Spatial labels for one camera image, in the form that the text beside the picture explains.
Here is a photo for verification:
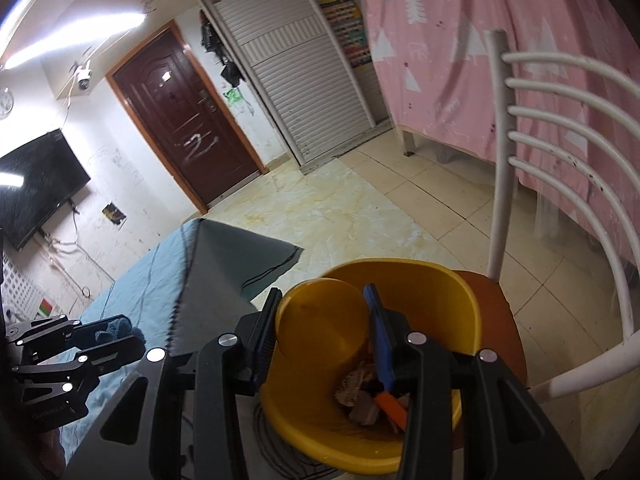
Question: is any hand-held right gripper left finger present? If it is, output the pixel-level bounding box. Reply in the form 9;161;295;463
65;287;283;480

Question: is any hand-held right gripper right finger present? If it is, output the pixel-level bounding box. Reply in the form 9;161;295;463
362;284;583;480

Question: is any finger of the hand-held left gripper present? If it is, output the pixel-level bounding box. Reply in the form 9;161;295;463
12;335;147;397
5;314;113;361

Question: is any blue sock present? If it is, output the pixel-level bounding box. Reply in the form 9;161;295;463
94;315;146;347

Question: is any beige ribbed sock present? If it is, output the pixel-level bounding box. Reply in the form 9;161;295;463
334;357;377;406

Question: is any pink sock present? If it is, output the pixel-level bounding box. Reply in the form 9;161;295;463
350;392;382;427

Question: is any yellow plastic bin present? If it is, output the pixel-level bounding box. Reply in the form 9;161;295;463
257;259;483;476

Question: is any light blue striped tablecloth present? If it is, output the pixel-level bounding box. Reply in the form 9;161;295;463
50;217;303;480

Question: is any white perforated board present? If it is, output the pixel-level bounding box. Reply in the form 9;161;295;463
0;254;53;322

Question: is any white metal chair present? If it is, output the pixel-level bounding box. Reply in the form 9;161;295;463
450;29;640;441

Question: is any dark red door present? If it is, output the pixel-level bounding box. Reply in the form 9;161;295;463
106;19;266;215

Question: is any white louvered wardrobe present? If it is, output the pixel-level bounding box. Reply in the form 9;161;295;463
192;0;393;175

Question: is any black hanging bag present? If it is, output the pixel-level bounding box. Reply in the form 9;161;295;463
220;60;244;87

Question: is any ceiling light tube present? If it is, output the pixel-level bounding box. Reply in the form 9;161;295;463
2;10;151;71

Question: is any pink printed curtain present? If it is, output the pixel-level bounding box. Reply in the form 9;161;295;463
347;0;640;281

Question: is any wall cable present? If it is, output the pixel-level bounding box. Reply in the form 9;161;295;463
40;230;117;301

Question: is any black cable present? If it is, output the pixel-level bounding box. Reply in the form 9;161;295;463
251;400;323;477

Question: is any black wall television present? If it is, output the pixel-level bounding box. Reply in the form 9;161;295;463
0;129;92;252

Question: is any white bed frame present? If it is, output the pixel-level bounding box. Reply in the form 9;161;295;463
397;122;501;171

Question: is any white security camera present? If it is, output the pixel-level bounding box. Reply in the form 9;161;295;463
74;60;94;92

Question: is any colourful wall poster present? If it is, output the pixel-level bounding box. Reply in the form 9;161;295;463
317;0;372;69

